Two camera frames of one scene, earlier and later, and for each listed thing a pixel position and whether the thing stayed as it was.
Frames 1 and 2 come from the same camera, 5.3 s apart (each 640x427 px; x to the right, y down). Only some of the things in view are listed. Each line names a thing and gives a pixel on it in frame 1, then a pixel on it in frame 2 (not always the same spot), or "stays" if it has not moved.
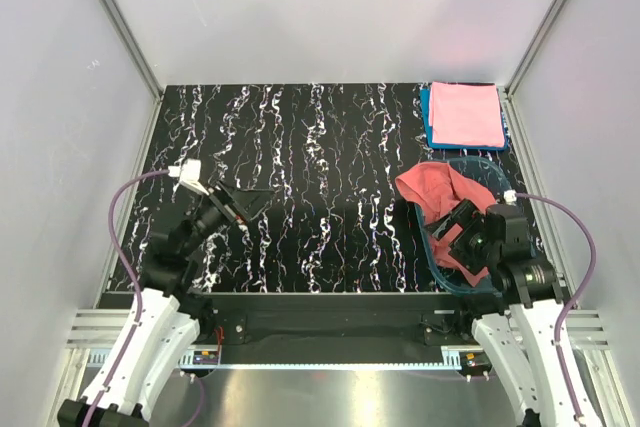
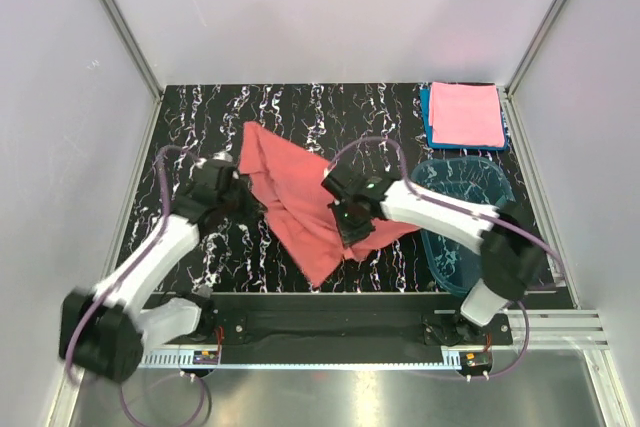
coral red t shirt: (435, 188) → (287, 182)
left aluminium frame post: (120, 23) stays
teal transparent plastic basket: (494, 181) stays
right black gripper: (469, 218) → (348, 235)
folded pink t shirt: (465, 114) stays
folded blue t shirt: (424, 103) stays
